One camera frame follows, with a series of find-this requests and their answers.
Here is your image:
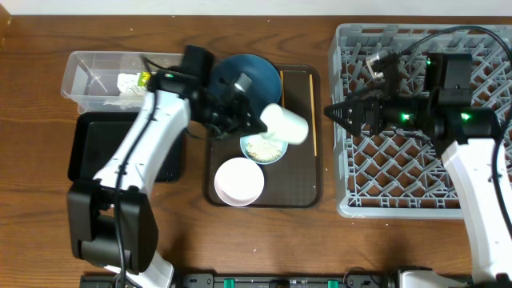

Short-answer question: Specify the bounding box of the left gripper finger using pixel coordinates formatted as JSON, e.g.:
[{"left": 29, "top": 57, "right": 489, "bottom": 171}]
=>
[
  {"left": 241, "top": 125, "right": 267, "bottom": 136},
  {"left": 243, "top": 107, "right": 264, "bottom": 126}
]

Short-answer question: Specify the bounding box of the pink bowl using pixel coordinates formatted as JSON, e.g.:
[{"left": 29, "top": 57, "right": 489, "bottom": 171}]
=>
[{"left": 214, "top": 158, "right": 265, "bottom": 207}]

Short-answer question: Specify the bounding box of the white cup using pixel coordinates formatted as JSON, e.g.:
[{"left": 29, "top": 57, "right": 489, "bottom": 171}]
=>
[{"left": 260, "top": 103, "right": 309, "bottom": 145}]

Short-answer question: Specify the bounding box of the right wooden chopstick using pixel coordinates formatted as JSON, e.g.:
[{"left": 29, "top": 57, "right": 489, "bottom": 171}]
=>
[{"left": 309, "top": 74, "right": 318, "bottom": 157}]

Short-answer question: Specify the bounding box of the brown serving tray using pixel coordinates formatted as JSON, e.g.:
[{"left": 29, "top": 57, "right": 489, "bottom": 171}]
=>
[{"left": 204, "top": 63, "right": 323, "bottom": 209}]

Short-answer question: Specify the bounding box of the waste paper wrapper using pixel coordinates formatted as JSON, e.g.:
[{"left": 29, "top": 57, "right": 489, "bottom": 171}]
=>
[{"left": 104, "top": 72, "right": 151, "bottom": 110}]

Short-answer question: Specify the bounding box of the clear plastic bin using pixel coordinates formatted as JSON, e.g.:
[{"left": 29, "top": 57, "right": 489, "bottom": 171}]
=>
[{"left": 61, "top": 51, "right": 182, "bottom": 114}]

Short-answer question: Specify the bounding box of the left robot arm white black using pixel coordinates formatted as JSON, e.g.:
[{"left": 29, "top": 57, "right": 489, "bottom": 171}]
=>
[{"left": 67, "top": 46, "right": 267, "bottom": 287}]

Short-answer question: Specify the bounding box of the black rail at table edge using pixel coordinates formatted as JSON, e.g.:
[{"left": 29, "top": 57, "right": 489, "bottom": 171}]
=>
[{"left": 78, "top": 267, "right": 481, "bottom": 288}]

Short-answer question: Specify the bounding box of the grey dishwasher rack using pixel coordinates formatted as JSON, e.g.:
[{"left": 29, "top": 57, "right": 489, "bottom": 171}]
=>
[{"left": 329, "top": 23, "right": 511, "bottom": 219}]

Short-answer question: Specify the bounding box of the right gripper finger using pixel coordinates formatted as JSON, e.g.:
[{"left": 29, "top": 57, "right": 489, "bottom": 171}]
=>
[
  {"left": 325, "top": 111, "right": 366, "bottom": 137},
  {"left": 324, "top": 98, "right": 370, "bottom": 114}
]

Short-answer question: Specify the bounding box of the black bin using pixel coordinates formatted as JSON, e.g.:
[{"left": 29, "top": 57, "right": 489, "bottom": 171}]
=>
[{"left": 68, "top": 112, "right": 184, "bottom": 182}]

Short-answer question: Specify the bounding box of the dark blue plate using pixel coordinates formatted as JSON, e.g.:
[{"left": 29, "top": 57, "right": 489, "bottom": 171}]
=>
[{"left": 207, "top": 54, "right": 282, "bottom": 117}]

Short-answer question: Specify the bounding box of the light blue bowl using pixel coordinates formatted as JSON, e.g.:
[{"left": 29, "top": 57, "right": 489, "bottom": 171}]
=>
[{"left": 240, "top": 134, "right": 288, "bottom": 165}]

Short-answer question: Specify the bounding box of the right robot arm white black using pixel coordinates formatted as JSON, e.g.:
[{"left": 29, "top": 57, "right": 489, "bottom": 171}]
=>
[{"left": 324, "top": 53, "right": 511, "bottom": 287}]

